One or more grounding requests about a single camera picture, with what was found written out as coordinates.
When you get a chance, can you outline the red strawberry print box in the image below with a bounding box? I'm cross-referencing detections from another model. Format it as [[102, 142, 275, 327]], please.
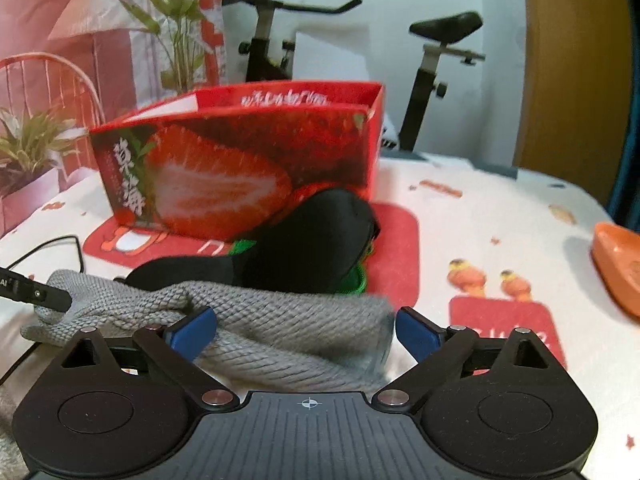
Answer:
[[89, 80, 386, 242]]

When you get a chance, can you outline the black cable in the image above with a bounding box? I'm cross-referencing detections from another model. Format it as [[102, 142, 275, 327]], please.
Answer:
[[0, 235, 87, 386]]

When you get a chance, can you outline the black exercise bike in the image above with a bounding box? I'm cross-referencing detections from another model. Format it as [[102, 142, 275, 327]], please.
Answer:
[[220, 0, 487, 153]]

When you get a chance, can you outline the white board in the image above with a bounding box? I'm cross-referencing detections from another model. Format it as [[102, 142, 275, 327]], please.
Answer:
[[294, 29, 372, 85]]

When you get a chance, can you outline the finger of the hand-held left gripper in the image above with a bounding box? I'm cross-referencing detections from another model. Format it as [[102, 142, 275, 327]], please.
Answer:
[[12, 272, 74, 311]]

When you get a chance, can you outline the wall poster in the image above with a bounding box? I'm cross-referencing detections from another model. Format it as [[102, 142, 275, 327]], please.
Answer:
[[0, 0, 227, 237]]

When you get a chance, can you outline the orange dish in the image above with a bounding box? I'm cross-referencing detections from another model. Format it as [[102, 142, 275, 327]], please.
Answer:
[[591, 222, 640, 319]]

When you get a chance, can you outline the black cloth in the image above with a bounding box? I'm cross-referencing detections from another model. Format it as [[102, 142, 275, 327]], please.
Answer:
[[114, 187, 382, 295]]

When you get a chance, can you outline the printed tablecloth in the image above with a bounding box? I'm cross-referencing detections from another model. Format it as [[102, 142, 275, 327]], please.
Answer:
[[0, 152, 640, 480]]

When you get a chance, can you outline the dark teal curtain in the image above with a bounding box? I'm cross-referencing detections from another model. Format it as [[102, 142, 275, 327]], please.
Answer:
[[606, 105, 640, 233]]

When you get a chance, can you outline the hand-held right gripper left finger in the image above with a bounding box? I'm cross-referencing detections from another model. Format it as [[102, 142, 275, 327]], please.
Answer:
[[52, 306, 240, 409]]

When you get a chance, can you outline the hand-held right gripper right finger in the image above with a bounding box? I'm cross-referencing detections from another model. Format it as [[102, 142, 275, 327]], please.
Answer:
[[395, 307, 567, 409]]

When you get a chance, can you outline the wooden door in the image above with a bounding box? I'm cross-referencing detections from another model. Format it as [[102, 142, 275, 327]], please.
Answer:
[[514, 0, 637, 182]]

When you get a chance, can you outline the blue snack bag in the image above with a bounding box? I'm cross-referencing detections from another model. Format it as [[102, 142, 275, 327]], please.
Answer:
[[0, 269, 396, 480]]

